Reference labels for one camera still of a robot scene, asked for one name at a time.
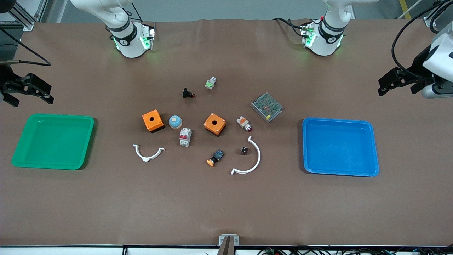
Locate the white red circuit breaker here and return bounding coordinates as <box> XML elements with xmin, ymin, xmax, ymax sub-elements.
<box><xmin>179</xmin><ymin>127</ymin><xmax>193</xmax><ymax>147</ymax></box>

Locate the green plastic tray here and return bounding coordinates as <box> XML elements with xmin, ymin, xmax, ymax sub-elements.
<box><xmin>12</xmin><ymin>113</ymin><xmax>95</xmax><ymax>170</ymax></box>

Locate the blue plastic tray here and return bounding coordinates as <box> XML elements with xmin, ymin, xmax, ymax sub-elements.
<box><xmin>302</xmin><ymin>117</ymin><xmax>380</xmax><ymax>177</ymax></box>

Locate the orange button box black base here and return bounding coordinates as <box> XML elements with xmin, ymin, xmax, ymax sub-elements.
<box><xmin>142</xmin><ymin>109</ymin><xmax>165</xmax><ymax>134</ymax></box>
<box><xmin>203</xmin><ymin>113</ymin><xmax>227</xmax><ymax>137</ymax></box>

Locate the metal mesh power supply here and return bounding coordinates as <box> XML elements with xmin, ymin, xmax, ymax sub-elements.
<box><xmin>250</xmin><ymin>92</ymin><xmax>283</xmax><ymax>124</ymax></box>

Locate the small white pipe clamp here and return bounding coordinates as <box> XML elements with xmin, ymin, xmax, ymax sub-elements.
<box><xmin>132</xmin><ymin>143</ymin><xmax>166</xmax><ymax>163</ymax></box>

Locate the red indicator lamp orange collar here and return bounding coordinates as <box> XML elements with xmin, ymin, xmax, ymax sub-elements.
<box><xmin>236</xmin><ymin>115</ymin><xmax>253</xmax><ymax>133</ymax></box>

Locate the large white pipe clamp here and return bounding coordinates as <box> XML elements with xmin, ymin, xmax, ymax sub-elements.
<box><xmin>230</xmin><ymin>135</ymin><xmax>262</xmax><ymax>176</ymax></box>

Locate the white table edge strip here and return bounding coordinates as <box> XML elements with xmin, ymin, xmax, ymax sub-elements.
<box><xmin>0</xmin><ymin>245</ymin><xmax>453</xmax><ymax>255</ymax></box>

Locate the orange push button blue body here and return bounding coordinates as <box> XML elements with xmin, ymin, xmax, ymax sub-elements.
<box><xmin>206</xmin><ymin>149</ymin><xmax>225</xmax><ymax>167</ymax></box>

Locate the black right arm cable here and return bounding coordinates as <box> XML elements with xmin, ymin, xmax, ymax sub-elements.
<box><xmin>0</xmin><ymin>26</ymin><xmax>52</xmax><ymax>67</ymax></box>

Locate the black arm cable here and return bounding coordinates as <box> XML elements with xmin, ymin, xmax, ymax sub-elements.
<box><xmin>0</xmin><ymin>26</ymin><xmax>52</xmax><ymax>67</ymax></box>
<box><xmin>391</xmin><ymin>0</ymin><xmax>453</xmax><ymax>77</ymax></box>

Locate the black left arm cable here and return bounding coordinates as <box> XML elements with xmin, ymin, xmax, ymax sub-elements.
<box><xmin>391</xmin><ymin>0</ymin><xmax>453</xmax><ymax>77</ymax></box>

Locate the aluminium frame profile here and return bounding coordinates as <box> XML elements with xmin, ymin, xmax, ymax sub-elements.
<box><xmin>0</xmin><ymin>0</ymin><xmax>48</xmax><ymax>32</ymax></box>
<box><xmin>423</xmin><ymin>5</ymin><xmax>453</xmax><ymax>28</ymax></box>

